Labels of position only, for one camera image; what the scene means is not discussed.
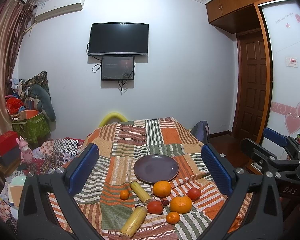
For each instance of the striped brown curtain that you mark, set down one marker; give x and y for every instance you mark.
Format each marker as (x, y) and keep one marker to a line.
(14, 19)

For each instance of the green storage box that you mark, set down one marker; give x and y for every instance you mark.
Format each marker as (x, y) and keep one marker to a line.
(32, 129)

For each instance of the wooden overhead cabinet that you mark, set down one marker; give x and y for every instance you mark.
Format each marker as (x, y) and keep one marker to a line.
(233, 16)

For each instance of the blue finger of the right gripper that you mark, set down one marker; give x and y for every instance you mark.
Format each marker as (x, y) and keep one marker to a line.
(275, 137)

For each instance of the grey plush shark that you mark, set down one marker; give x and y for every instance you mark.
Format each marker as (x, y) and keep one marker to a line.
(44, 105)

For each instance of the pink rabbit toy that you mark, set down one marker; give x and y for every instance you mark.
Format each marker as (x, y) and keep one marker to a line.
(26, 154)

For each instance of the white air conditioner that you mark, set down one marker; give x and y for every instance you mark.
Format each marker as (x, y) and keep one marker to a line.
(53, 8)

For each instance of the black wall television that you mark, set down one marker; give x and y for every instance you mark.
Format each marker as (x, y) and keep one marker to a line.
(115, 38)

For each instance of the striped patchwork orange bedspread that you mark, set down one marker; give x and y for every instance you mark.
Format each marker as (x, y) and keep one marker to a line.
(120, 146)

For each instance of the purple round plate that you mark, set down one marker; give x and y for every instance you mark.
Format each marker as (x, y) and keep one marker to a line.
(155, 167)

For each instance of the blue grey bag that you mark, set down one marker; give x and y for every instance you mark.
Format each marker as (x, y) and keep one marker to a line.
(201, 132)

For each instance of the small tangerine front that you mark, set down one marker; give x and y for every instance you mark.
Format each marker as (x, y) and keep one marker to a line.
(173, 218)

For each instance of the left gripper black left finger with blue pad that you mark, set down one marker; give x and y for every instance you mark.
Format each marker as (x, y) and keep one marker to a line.
(47, 208)

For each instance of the small tangerine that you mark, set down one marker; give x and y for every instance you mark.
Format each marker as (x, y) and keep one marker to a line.
(173, 218)
(124, 194)

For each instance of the brown wooden door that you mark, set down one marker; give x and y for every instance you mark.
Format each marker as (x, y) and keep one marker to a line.
(252, 95)

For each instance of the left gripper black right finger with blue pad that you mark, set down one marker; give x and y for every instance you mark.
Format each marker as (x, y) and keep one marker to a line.
(252, 209)

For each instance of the red gift box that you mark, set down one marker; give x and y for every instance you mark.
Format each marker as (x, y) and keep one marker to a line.
(9, 149)

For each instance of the yellow corn cob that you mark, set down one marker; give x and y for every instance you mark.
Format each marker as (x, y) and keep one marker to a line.
(143, 196)
(133, 223)

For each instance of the mint green bowl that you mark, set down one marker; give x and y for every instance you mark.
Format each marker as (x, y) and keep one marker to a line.
(18, 181)

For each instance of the yellow foam tube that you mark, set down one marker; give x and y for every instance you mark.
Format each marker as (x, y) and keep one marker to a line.
(112, 116)

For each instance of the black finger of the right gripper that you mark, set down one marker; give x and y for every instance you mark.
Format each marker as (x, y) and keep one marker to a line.
(270, 164)

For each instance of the white wardrobe sliding door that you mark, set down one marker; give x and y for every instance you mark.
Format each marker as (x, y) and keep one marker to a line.
(282, 19)

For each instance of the large orange with sticker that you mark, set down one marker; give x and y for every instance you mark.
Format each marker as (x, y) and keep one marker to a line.
(180, 204)

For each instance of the small black wall monitor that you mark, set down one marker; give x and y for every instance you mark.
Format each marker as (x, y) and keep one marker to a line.
(117, 68)

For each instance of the dark red jujube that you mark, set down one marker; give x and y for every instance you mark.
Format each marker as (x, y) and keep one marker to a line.
(165, 202)

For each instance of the red tomato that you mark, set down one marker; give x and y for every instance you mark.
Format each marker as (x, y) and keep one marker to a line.
(155, 207)
(194, 194)

